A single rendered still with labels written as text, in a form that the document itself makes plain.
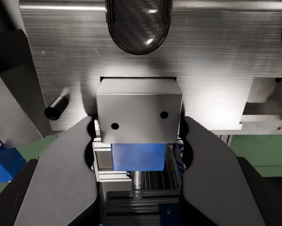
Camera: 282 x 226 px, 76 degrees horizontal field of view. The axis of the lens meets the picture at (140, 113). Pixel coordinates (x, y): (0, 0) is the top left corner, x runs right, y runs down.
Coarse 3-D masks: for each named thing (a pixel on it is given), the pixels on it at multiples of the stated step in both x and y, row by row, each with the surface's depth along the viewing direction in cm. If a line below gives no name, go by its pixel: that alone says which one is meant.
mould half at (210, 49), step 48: (48, 0) 10; (96, 0) 10; (192, 0) 11; (240, 0) 11; (48, 48) 11; (96, 48) 12; (192, 48) 12; (240, 48) 12; (48, 96) 13; (192, 96) 13; (240, 96) 13
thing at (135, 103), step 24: (96, 96) 10; (120, 96) 10; (144, 96) 10; (168, 96) 10; (120, 120) 11; (144, 120) 11; (168, 120) 11; (120, 144) 14; (144, 144) 14; (120, 168) 15; (144, 168) 15
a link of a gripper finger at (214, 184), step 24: (192, 120) 12; (192, 144) 9; (216, 144) 9; (192, 168) 8; (216, 168) 8; (240, 168) 8; (192, 192) 7; (216, 192) 7; (240, 192) 7; (192, 216) 7; (216, 216) 6; (240, 216) 6
